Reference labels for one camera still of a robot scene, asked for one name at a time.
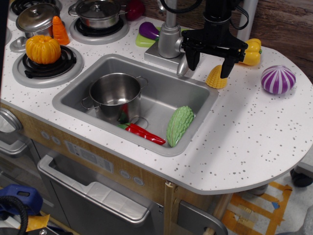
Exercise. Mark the rear left stove burner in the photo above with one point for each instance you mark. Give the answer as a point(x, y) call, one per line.
point(18, 6)

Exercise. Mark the purple white toy onion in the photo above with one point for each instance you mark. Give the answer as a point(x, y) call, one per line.
point(278, 79)

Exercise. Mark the grey toy sink basin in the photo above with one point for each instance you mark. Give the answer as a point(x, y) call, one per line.
point(159, 99)

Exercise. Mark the steel pot with lid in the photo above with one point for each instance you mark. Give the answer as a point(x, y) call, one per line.
point(98, 14)

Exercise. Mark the silver toy faucet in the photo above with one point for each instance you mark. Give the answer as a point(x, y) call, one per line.
point(167, 52)

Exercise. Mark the orange toy carrot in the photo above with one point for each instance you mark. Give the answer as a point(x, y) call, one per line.
point(59, 31)

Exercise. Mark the steel pot in sink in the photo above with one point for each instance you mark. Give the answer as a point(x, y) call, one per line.
point(116, 97)

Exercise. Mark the orange toy pumpkin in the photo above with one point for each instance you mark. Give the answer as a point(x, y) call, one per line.
point(43, 49)

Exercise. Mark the yellow toy bell pepper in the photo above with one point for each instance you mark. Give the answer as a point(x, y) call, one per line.
point(253, 52)

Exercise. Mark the rear right stove burner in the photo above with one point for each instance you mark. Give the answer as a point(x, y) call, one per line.
point(87, 35)

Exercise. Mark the small steel lidded pot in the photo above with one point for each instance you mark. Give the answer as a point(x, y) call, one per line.
point(37, 20)

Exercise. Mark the green toy bitter gourd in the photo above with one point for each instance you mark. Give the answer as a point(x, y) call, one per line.
point(178, 124)

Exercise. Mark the grey stove knob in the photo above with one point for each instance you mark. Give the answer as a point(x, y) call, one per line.
point(18, 45)

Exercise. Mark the black caster wheel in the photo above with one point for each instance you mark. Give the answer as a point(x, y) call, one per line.
point(300, 180)

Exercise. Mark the front left stove burner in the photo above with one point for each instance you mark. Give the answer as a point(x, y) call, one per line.
point(34, 75)

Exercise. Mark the red toy chili pepper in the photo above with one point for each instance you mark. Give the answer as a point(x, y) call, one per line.
point(139, 131)

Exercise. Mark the yellow toy corn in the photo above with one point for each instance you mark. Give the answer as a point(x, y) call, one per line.
point(214, 79)

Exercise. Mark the grey toy dishwasher door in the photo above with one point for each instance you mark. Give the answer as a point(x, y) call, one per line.
point(96, 205)

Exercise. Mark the stove burner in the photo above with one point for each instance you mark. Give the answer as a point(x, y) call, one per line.
point(18, 6)
point(87, 35)
point(34, 75)

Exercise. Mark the grey toy oven door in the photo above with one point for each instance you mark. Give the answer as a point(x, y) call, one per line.
point(18, 155)

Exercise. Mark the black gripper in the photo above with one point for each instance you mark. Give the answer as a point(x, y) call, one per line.
point(223, 45)

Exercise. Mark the purple toy eggplant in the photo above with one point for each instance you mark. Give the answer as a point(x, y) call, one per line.
point(148, 30)

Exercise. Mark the dark red toy vegetable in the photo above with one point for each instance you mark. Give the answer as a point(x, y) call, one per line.
point(135, 9)

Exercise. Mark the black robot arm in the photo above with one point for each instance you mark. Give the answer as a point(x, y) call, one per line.
point(217, 15)

